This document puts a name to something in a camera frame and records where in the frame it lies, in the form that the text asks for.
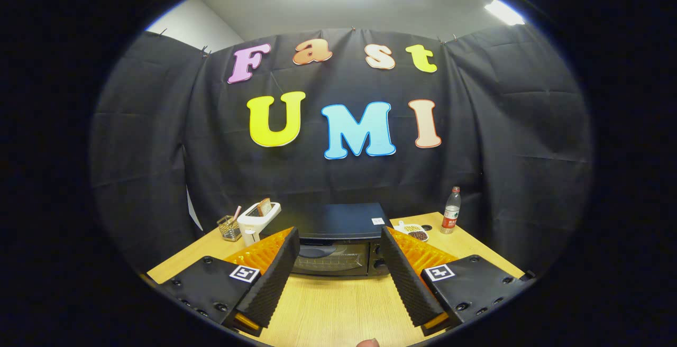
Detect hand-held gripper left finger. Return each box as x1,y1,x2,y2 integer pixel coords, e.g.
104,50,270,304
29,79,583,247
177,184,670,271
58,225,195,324
153,226,300,337

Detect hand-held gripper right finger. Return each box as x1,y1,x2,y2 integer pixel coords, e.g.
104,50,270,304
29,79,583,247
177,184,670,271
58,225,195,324
380,226,536,337

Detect black toaster oven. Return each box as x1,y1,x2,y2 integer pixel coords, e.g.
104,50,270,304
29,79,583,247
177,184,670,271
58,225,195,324
275,203,393,277

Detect white pop-up toaster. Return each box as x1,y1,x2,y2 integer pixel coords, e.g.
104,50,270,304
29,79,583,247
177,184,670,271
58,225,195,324
237,202,282,247

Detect white divided snack dish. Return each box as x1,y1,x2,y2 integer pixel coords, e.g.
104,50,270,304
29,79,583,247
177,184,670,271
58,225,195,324
394,221,430,243

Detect clear plastic water bottle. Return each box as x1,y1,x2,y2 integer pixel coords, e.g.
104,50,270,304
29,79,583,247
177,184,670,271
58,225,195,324
441,186,461,234

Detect small ceiling light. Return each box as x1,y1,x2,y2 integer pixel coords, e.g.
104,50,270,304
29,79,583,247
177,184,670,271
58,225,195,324
484,0,526,26

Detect metal wire basket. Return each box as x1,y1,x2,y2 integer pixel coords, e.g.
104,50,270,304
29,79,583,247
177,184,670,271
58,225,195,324
217,215,242,242

